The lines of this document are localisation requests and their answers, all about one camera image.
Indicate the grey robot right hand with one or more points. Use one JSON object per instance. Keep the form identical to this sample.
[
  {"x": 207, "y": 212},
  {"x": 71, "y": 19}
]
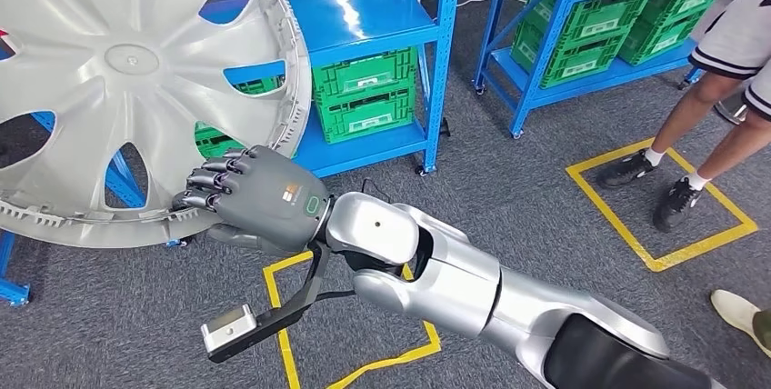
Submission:
[{"x": 271, "y": 205}]

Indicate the silver plastic wheel hubcap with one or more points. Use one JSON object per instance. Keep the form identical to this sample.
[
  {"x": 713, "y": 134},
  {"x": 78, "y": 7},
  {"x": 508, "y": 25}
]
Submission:
[{"x": 90, "y": 85}]

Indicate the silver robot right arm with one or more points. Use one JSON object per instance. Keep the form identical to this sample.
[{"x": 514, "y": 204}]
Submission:
[{"x": 458, "y": 284}]

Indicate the yellow floor tape square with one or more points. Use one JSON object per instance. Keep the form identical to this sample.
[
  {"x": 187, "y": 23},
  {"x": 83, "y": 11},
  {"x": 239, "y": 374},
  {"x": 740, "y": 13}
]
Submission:
[
  {"x": 659, "y": 263},
  {"x": 291, "y": 374}
]

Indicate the person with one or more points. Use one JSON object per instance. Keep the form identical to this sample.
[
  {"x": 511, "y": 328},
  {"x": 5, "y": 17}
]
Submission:
[
  {"x": 738, "y": 314},
  {"x": 741, "y": 25}
]

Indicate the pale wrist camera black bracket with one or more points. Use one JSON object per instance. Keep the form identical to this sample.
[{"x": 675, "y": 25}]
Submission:
[{"x": 229, "y": 329}]

